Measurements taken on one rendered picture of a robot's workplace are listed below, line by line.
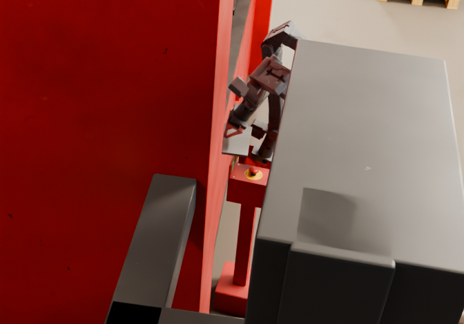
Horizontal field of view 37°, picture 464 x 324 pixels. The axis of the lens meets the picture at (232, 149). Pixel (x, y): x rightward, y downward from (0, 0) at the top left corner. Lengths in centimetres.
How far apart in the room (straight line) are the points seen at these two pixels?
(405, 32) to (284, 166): 496
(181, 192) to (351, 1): 508
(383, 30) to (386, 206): 495
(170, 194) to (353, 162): 41
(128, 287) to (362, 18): 502
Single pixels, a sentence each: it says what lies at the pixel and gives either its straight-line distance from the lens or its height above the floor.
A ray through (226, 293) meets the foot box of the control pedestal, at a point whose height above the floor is 12.
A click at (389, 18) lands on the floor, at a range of 600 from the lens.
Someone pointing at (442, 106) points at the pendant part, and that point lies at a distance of 109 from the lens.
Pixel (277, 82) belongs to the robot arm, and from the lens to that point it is 192.
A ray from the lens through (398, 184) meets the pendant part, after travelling 91.
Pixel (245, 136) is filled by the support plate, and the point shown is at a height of 100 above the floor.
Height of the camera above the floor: 250
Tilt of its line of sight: 37 degrees down
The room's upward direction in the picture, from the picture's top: 5 degrees clockwise
